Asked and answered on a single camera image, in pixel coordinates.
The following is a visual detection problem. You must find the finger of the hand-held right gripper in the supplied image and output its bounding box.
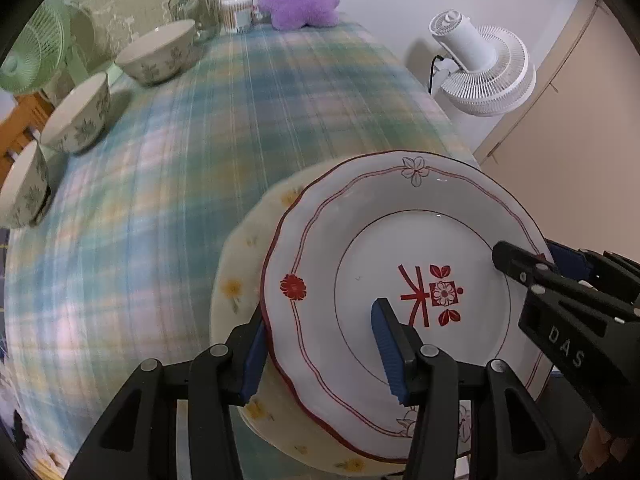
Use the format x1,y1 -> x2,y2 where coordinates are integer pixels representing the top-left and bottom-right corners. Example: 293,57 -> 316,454
545,240 -> 640,306
491,241 -> 581,294

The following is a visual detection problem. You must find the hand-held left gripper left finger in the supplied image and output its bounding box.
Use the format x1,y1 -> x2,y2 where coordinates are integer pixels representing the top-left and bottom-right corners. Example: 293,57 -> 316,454
65,305 -> 268,480

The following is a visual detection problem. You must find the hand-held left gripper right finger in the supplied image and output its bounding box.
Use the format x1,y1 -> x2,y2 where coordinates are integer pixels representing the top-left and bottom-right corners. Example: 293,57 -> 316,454
371,298 -> 576,480

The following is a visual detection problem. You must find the round yellow floral plate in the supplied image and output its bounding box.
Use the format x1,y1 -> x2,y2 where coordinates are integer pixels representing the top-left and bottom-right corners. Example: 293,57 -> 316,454
209,167 -> 471,476

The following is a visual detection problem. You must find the white plate with red pattern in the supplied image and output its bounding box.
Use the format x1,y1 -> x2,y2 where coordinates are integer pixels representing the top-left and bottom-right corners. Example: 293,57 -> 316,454
260,150 -> 561,463

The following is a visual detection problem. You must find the grey floral ceramic bowl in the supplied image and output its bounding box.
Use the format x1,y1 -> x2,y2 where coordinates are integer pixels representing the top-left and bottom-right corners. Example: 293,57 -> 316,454
115,19 -> 197,86
40,72 -> 112,155
0,140 -> 51,228

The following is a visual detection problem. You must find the person's right hand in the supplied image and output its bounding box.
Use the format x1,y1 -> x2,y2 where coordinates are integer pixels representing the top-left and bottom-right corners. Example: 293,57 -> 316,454
580,412 -> 631,476

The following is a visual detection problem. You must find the beige door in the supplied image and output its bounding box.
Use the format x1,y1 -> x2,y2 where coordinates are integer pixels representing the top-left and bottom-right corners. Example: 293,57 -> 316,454
472,0 -> 640,281

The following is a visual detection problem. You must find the plaid tablecloth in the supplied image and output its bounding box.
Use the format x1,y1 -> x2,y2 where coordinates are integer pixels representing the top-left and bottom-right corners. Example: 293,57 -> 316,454
0,20 -> 481,480

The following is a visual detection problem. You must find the white standing fan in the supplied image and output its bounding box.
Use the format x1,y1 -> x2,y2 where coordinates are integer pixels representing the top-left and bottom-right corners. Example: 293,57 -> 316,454
429,9 -> 537,118

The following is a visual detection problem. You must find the wooden chair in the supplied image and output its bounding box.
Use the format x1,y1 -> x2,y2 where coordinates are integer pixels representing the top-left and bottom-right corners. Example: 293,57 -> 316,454
0,92 -> 56,181

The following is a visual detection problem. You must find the cotton swab container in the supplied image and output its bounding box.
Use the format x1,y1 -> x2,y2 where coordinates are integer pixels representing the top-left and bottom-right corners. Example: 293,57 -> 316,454
220,0 -> 255,35

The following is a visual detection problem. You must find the glass jar with dark lid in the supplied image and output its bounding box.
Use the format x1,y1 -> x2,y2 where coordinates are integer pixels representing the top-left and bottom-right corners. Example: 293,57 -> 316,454
168,0 -> 221,42

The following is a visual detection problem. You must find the green desk fan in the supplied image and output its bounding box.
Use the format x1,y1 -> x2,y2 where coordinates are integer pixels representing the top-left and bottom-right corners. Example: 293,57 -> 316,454
0,0 -> 96,106

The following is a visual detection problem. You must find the black fan cable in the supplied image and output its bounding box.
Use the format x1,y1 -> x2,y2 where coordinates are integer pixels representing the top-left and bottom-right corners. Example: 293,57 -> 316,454
427,55 -> 446,96

